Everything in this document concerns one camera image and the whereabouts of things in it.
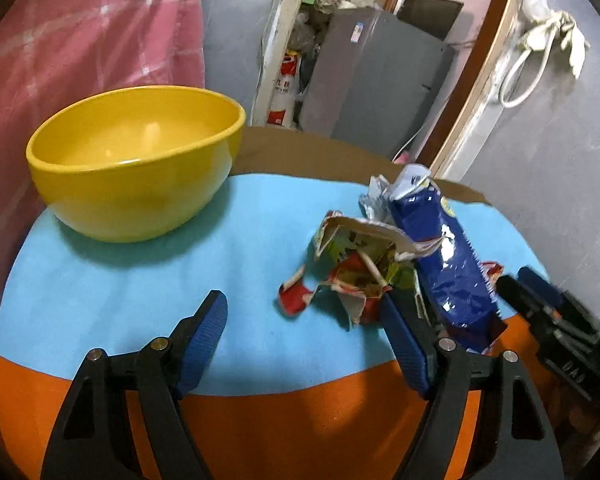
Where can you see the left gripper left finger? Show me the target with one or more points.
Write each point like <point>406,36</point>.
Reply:
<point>92,436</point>

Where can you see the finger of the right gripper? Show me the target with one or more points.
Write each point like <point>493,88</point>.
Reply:
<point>543,289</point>
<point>525,303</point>

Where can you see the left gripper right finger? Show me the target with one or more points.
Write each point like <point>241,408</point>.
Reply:
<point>512,439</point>

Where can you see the blue snack bag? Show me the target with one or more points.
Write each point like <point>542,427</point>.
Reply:
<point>452,276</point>

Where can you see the silver foil wrapper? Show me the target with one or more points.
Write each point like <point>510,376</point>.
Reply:
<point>375,202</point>

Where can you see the colourful wrapper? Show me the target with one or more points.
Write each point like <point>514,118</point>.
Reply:
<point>358,260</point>

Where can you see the striped blue orange brown cloth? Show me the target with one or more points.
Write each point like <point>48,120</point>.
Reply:
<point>309,397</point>

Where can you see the yellow plastic bowl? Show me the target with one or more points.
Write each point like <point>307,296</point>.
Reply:
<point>132,164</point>

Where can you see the grey refrigerator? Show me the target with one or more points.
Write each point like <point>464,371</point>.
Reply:
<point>374,80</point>

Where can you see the black monitor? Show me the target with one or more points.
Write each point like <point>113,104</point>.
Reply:
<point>435,17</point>

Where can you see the red white sack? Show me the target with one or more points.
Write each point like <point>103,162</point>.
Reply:
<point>286,90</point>

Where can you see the pink plaid cloth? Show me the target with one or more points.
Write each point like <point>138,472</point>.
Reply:
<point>56,52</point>

